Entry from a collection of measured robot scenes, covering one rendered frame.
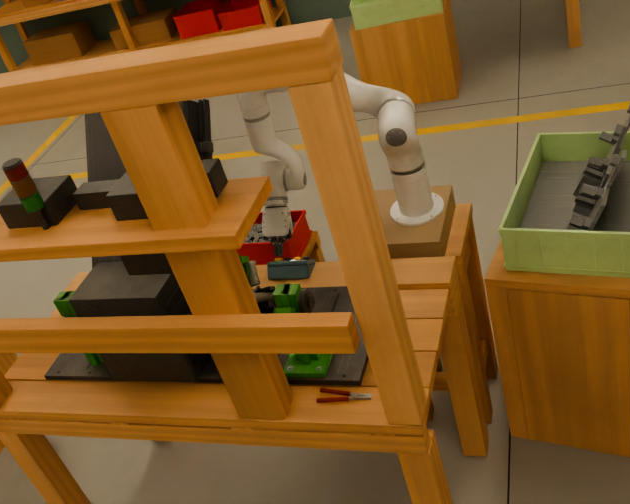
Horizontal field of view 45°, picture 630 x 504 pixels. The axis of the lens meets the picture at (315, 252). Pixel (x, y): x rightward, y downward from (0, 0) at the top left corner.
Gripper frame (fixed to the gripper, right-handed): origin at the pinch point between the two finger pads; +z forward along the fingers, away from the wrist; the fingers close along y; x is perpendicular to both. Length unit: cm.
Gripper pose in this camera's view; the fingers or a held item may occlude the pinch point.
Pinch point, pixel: (278, 250)
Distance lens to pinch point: 267.2
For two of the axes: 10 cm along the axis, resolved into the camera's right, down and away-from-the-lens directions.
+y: -9.3, 0.5, 3.6
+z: 0.6, 10.0, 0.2
